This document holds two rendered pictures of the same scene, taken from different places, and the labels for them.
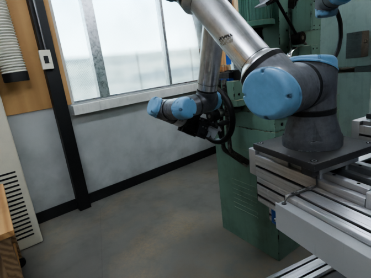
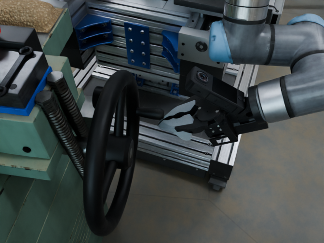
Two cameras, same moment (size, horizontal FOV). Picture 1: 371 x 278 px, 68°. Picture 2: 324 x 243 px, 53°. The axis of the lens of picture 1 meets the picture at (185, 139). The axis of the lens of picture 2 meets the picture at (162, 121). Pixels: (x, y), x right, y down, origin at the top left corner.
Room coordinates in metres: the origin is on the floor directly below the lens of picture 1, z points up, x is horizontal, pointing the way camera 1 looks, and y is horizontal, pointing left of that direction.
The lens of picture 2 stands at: (1.49, 0.13, 1.29)
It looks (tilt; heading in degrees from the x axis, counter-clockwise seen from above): 50 degrees down; 222
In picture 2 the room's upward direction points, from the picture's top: straight up
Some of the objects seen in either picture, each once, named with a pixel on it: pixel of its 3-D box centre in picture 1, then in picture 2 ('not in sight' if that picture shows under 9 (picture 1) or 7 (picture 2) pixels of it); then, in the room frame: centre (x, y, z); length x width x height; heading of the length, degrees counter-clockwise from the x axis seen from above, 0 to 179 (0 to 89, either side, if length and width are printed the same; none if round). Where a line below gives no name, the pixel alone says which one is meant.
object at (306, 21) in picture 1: (309, 15); not in sight; (1.48, -0.70, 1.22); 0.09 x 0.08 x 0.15; 123
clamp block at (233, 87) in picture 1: (233, 89); (19, 102); (1.38, -0.27, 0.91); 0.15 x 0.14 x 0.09; 33
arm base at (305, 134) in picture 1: (311, 125); not in sight; (0.71, -0.34, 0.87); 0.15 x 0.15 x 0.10
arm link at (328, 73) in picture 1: (310, 81); not in sight; (0.70, -0.33, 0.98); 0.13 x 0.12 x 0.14; 127
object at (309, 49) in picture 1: (306, 57); not in sight; (1.46, -0.67, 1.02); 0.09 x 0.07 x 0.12; 33
